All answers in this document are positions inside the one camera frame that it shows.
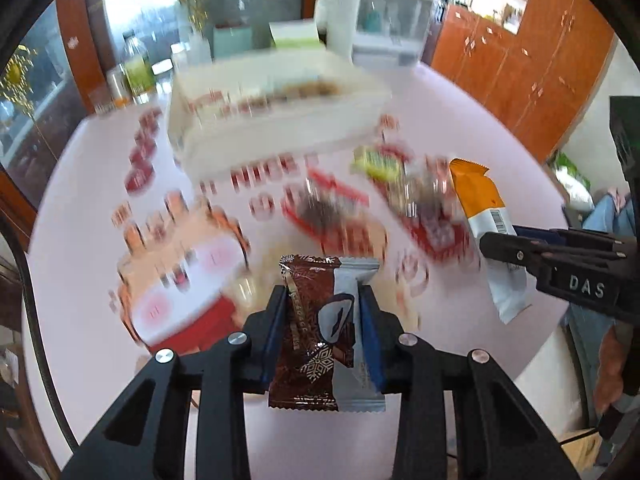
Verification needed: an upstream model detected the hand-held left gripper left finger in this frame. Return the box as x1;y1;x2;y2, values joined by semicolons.
60;285;292;480

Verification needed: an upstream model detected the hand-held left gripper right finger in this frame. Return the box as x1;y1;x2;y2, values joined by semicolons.
357;285;576;480

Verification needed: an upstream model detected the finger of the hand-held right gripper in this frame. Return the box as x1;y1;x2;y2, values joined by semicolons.
479;232;557;282
515;227;634;257

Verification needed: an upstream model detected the brown and white snack packet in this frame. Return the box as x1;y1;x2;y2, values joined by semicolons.
268;254;387;414

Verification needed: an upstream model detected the orange and white snack packet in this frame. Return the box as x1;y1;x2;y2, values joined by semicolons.
448;158;534;325

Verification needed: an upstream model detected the white plastic bin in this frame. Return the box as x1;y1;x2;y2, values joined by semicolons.
165;52;394;182

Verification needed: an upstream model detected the person's leg in jeans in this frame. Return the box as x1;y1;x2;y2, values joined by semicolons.
581;191;640;237

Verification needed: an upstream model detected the white plastic bag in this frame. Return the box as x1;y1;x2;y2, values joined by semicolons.
549;152;597;212

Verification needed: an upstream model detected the clear nut packet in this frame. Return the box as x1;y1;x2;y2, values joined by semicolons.
281;169;374;242
399;160;472;257

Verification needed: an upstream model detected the dark object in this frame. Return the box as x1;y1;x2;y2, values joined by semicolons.
608;96;640;202

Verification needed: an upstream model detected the small green snack packet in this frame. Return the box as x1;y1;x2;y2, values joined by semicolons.
352;145;406;182

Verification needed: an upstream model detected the wooden cabinet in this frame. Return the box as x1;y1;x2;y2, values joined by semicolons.
429;0;617;162

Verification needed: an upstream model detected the white countertop appliance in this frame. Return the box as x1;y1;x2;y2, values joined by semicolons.
313;0;436;69

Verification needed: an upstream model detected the white plastic bottle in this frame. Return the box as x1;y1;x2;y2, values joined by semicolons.
187;34;214;67

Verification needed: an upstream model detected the teal canister with brown lid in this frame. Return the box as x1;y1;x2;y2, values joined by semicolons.
212;25;254;62

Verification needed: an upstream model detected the green tissue box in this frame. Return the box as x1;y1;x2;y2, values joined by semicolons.
268;18;327;52

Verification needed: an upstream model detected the glass bottle with green label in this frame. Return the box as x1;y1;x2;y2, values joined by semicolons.
122;32;156;99

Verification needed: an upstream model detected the wood-framed glass door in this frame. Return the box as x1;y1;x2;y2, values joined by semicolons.
0;0;321;211

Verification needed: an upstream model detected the black cable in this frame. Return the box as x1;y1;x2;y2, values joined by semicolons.
0;217;78;453

